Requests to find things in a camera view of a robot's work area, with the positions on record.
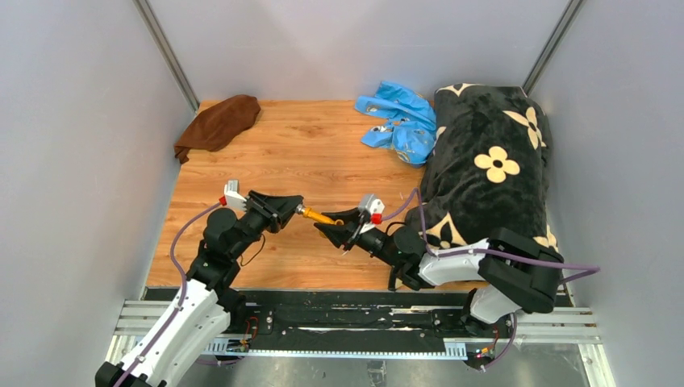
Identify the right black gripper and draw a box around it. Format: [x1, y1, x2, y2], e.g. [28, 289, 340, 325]
[316, 206, 402, 268]

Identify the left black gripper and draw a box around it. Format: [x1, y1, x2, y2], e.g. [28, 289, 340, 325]
[228, 189, 302, 260]

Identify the yellow brass water faucet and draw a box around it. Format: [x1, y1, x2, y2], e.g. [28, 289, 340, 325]
[296, 205, 344, 225]

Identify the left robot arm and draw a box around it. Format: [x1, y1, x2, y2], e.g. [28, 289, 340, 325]
[94, 191, 303, 386]

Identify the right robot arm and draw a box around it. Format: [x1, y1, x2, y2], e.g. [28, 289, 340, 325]
[312, 208, 564, 336]

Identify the brown cloth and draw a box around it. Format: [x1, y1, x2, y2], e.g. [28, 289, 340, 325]
[174, 94, 261, 164]

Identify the blue plastic bag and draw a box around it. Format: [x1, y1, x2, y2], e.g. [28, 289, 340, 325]
[354, 81, 437, 167]

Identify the black floral blanket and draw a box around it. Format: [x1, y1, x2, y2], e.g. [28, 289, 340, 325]
[404, 83, 558, 249]

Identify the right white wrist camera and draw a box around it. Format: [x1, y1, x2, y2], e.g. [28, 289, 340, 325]
[357, 193, 385, 234]

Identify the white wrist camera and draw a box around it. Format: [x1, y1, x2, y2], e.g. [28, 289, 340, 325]
[357, 193, 385, 234]
[219, 179, 247, 212]

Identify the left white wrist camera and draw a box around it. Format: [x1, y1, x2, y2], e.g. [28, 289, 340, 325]
[219, 179, 247, 212]

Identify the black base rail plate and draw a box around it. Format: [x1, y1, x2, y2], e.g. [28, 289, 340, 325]
[196, 289, 579, 366]

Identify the aluminium frame rail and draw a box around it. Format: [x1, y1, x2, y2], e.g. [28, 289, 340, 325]
[106, 300, 603, 360]

